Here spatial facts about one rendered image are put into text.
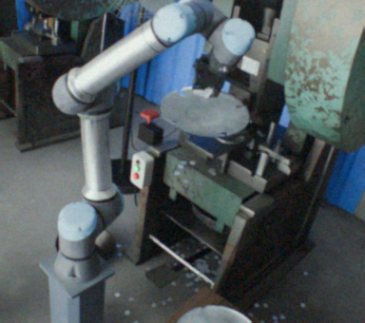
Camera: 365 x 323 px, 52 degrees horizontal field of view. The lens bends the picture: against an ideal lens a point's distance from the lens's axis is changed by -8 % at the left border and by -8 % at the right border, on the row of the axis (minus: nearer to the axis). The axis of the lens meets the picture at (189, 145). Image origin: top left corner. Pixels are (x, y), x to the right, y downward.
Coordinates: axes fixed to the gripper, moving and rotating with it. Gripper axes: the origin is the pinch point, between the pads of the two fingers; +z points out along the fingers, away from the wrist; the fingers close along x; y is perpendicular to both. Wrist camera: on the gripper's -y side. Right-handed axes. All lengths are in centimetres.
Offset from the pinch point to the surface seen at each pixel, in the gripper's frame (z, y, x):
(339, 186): 119, -127, 3
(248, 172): 31.8, -24.6, 16.2
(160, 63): 207, -15, -118
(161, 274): 68, 2, 56
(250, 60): 15.3, -20.6, -21.9
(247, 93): 20.1, -20.7, -10.5
